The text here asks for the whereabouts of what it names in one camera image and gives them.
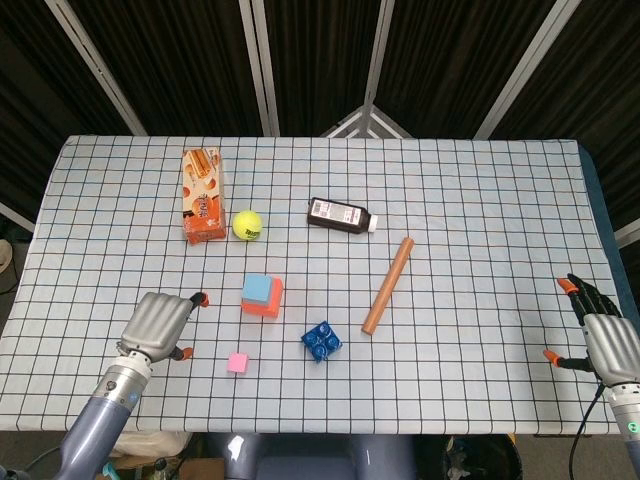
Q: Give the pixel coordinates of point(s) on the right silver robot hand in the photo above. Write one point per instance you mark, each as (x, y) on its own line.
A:
(612, 347)

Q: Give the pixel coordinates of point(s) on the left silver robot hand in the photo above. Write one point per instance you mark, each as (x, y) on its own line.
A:
(152, 325)

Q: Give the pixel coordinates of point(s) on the small pink foam cube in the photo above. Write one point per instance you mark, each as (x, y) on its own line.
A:
(238, 363)

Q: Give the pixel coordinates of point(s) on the light blue foam cube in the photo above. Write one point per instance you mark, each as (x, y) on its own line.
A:
(257, 289)

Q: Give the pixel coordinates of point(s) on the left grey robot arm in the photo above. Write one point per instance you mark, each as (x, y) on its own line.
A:
(100, 420)

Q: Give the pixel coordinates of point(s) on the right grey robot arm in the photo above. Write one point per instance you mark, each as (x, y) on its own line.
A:
(627, 430)

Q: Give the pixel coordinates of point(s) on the large orange foam cube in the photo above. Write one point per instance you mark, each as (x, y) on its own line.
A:
(275, 300)

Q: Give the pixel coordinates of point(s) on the orange snack box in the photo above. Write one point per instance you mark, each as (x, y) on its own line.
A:
(202, 200)

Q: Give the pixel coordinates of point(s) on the yellow tennis ball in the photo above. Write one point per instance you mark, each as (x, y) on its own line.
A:
(247, 225)

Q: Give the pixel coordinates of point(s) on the brown cardboard box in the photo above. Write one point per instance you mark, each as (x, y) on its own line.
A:
(200, 470)

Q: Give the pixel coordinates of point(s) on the white black checkered tablecloth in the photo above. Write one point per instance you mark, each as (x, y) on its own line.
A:
(450, 350)

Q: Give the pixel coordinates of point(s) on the dark blue studded brick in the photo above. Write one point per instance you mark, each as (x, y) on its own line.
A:
(321, 342)

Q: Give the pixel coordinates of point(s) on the black waste bin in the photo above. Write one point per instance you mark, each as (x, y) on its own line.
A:
(480, 460)

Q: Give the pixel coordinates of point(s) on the grey robot torso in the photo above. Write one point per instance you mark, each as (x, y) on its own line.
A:
(300, 460)

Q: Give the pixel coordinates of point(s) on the brown bottle white cap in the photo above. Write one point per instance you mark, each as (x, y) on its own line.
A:
(337, 215)

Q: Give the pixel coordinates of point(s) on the wooden cylinder rod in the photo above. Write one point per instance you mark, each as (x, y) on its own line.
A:
(388, 285)

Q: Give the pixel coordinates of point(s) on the low white frame bar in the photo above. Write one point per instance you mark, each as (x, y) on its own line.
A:
(627, 235)
(17, 216)

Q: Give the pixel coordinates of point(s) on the white partition frame post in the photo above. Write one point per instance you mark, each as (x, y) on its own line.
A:
(379, 50)
(96, 65)
(525, 70)
(257, 75)

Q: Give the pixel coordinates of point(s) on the white partition base bracket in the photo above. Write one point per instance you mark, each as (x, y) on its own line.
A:
(367, 122)

